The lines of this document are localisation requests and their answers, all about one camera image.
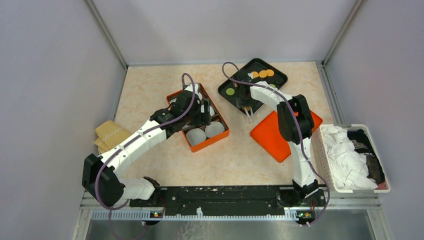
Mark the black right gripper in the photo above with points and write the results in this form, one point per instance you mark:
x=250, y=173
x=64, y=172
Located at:
x=240, y=103

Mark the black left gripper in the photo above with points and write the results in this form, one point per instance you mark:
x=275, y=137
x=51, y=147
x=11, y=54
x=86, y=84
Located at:
x=205, y=117

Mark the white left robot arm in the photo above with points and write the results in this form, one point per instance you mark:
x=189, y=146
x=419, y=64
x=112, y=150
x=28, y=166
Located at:
x=101, y=172

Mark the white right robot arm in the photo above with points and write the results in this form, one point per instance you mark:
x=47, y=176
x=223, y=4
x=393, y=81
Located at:
x=295, y=125

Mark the black baking tray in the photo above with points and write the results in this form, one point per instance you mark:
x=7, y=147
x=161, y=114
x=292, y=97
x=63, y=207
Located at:
x=256, y=70

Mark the orange cookie tin box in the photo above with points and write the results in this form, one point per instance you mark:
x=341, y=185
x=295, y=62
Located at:
x=186, y=124

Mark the white paper cupcake liner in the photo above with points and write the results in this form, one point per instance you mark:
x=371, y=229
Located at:
x=196, y=136
x=207, y=109
x=215, y=128
x=197, y=90

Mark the orange tin lid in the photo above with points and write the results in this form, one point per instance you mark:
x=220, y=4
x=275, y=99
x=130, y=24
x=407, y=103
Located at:
x=267, y=135

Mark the white cloth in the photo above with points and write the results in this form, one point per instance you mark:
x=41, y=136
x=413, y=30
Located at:
x=348, y=169

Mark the white plastic basket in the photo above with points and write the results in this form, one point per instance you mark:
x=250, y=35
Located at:
x=382, y=188

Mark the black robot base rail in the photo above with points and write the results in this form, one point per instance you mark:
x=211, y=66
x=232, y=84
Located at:
x=228, y=201

